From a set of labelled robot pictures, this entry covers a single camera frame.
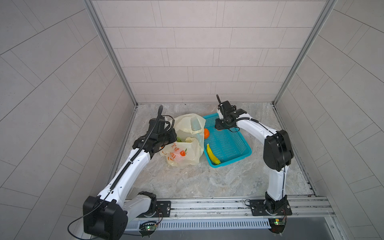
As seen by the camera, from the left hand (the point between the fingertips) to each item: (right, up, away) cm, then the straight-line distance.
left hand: (180, 132), depth 78 cm
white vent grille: (+38, -41, -10) cm, 56 cm away
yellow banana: (+17, -15, +9) cm, 25 cm away
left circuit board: (-13, -40, -14) cm, 45 cm away
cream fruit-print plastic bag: (+4, -8, -3) cm, 10 cm away
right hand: (+21, +3, +15) cm, 26 cm away
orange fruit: (+15, -3, +16) cm, 22 cm away
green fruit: (-3, -6, +11) cm, 12 cm away
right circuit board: (+46, -41, -11) cm, 62 cm away
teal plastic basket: (+28, -11, +15) cm, 33 cm away
